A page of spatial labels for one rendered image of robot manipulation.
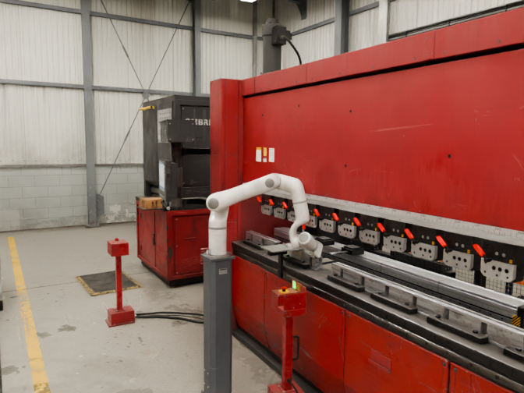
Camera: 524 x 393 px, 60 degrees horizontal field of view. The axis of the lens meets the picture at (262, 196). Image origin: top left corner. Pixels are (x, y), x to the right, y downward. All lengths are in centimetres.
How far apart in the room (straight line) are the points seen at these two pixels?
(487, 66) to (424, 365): 142
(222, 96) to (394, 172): 190
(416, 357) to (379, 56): 159
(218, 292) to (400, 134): 152
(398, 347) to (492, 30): 156
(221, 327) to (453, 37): 220
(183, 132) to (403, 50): 210
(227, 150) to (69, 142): 631
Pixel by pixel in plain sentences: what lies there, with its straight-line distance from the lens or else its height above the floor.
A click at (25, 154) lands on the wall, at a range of 986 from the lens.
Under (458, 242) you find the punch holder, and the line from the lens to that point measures 232.
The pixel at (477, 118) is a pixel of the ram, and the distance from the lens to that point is 225.
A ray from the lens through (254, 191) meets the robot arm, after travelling 289.
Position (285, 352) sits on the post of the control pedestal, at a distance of 313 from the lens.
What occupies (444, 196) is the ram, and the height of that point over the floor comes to 150.
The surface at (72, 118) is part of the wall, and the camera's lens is 996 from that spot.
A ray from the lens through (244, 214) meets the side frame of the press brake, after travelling 408.
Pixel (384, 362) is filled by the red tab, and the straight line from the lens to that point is 267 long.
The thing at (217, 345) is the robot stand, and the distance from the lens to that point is 319.
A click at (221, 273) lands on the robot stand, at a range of 303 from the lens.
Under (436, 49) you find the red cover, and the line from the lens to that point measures 241.
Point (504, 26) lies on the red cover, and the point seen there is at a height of 224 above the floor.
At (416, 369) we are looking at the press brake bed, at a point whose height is 64.
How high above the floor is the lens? 175
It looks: 7 degrees down
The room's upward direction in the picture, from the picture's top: 1 degrees clockwise
